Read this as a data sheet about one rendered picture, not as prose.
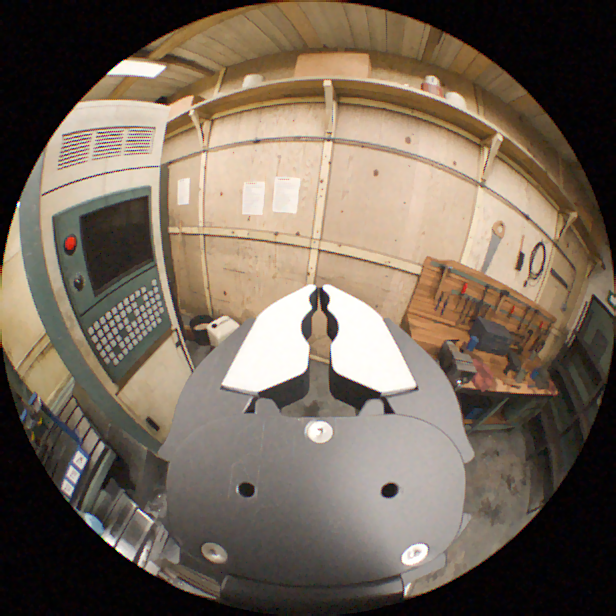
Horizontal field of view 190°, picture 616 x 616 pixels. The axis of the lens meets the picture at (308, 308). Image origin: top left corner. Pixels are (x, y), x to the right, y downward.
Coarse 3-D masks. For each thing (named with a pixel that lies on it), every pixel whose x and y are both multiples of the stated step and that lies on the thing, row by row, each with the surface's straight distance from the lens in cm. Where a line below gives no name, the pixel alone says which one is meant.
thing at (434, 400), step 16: (384, 320) 9; (400, 336) 8; (400, 352) 8; (416, 352) 8; (416, 368) 7; (432, 368) 8; (416, 384) 7; (432, 384) 7; (448, 384) 7; (384, 400) 6; (400, 400) 6; (416, 400) 6; (432, 400) 7; (448, 400) 7; (416, 416) 6; (432, 416) 6; (448, 416) 7; (448, 432) 6; (464, 432) 7; (464, 448) 7; (384, 496) 6
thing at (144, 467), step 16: (80, 400) 155; (96, 416) 133; (112, 432) 119; (112, 448) 121; (128, 448) 109; (144, 448) 100; (112, 464) 124; (128, 464) 112; (144, 464) 102; (160, 464) 111; (128, 480) 116; (144, 480) 108; (144, 496) 116
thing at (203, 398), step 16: (240, 336) 8; (224, 352) 8; (208, 368) 7; (224, 368) 7; (192, 384) 7; (208, 384) 7; (192, 400) 7; (208, 400) 7; (224, 400) 6; (240, 400) 6; (256, 400) 6; (176, 416) 7; (192, 416) 6; (208, 416) 6; (176, 432) 6; (160, 448) 7; (176, 448) 6
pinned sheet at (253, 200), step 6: (246, 186) 184; (252, 186) 180; (258, 186) 177; (264, 186) 175; (246, 192) 183; (252, 192) 180; (258, 192) 177; (246, 198) 183; (252, 198) 180; (258, 198) 177; (246, 204) 183; (252, 204) 180; (258, 204) 177; (246, 210) 184; (252, 210) 180; (258, 210) 177
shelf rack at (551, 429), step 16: (576, 336) 321; (592, 352) 357; (560, 368) 328; (576, 400) 320; (544, 416) 339; (576, 416) 311; (544, 432) 328; (560, 432) 319; (544, 448) 383; (560, 448) 365; (560, 464) 354; (560, 480) 351; (528, 512) 346
